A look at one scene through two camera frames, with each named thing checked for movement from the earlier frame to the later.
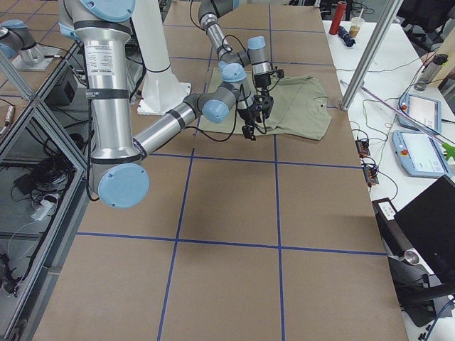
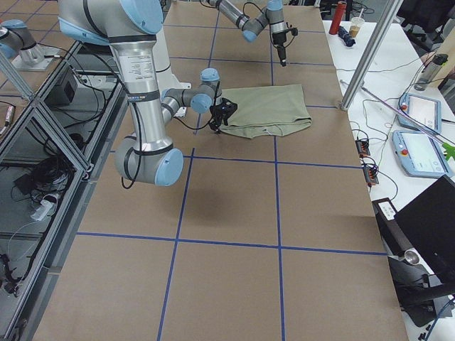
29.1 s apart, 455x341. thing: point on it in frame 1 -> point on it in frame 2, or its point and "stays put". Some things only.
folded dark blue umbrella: (343, 34) stays put
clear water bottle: (430, 70) stays put
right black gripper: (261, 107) -> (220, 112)
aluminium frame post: (390, 13) stays put
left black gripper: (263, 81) -> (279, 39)
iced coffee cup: (355, 25) stays put
